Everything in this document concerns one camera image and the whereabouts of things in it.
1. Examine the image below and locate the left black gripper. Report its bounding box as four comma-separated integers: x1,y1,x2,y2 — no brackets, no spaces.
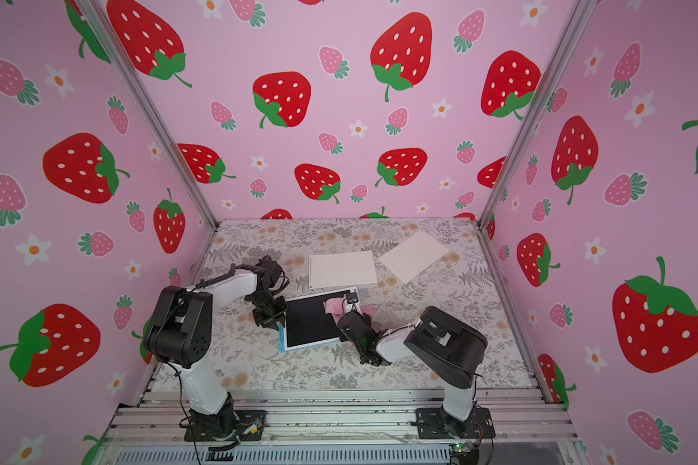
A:
251,293,292,329

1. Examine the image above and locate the pink fluffy cloth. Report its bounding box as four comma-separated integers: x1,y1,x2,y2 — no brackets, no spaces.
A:
324,298,374,323

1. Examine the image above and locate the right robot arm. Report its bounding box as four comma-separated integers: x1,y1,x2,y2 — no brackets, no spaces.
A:
337,306,488,425

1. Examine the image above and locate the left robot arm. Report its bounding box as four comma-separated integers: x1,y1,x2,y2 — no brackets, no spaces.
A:
143,256,289,440

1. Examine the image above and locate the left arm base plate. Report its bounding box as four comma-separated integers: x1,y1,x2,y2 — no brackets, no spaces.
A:
180,410,267,442

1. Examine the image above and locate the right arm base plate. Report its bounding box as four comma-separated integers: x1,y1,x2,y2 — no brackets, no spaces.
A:
411,407,496,441

